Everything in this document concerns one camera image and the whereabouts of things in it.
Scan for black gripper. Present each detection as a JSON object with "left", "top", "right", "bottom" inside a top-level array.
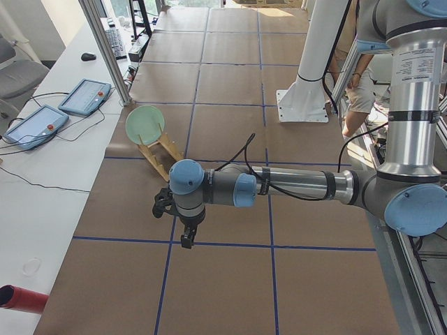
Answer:
[{"left": 176, "top": 204, "right": 206, "bottom": 248}]

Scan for light green plate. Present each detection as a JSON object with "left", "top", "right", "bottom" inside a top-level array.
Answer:
[{"left": 125, "top": 105, "right": 165, "bottom": 145}]

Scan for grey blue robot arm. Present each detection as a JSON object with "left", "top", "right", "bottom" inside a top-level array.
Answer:
[{"left": 167, "top": 1, "right": 446, "bottom": 248}]

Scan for wooden dish rack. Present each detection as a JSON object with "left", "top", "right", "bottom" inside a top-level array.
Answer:
[{"left": 138, "top": 124, "right": 184, "bottom": 181}]

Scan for far blue teach pendant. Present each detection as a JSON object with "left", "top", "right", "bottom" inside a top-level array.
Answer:
[{"left": 58, "top": 78, "right": 112, "bottom": 116}]

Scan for blue teach pendant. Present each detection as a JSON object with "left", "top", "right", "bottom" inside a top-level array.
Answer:
[
  {"left": 58, "top": 78, "right": 112, "bottom": 116},
  {"left": 3, "top": 105, "right": 69, "bottom": 149}
]

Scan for near blue teach pendant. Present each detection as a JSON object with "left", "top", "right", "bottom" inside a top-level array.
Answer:
[{"left": 3, "top": 105, "right": 69, "bottom": 149}]

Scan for red cylinder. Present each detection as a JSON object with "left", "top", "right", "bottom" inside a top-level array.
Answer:
[{"left": 1, "top": 285, "right": 49, "bottom": 314}]

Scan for black computer mouse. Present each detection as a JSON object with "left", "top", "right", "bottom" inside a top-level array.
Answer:
[{"left": 80, "top": 52, "right": 96, "bottom": 61}]

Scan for black keyboard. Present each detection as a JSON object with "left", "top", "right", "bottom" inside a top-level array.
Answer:
[{"left": 105, "top": 28, "right": 126, "bottom": 59}]

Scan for person in beige clothes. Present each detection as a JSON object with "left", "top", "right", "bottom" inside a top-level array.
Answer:
[{"left": 326, "top": 1, "right": 375, "bottom": 140}]

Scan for grey office chair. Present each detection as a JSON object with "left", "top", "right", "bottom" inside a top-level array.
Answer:
[{"left": 1, "top": 36, "right": 49, "bottom": 119}]

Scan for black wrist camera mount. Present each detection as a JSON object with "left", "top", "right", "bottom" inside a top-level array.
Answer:
[{"left": 152, "top": 187, "right": 177, "bottom": 218}]

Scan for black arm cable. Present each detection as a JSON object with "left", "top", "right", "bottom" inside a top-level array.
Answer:
[{"left": 218, "top": 132, "right": 388, "bottom": 202}]

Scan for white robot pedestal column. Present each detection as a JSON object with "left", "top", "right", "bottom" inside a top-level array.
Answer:
[{"left": 277, "top": 0, "right": 351, "bottom": 123}]

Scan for aluminium frame post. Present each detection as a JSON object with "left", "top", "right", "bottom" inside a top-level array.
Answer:
[{"left": 78, "top": 0, "right": 133, "bottom": 106}]

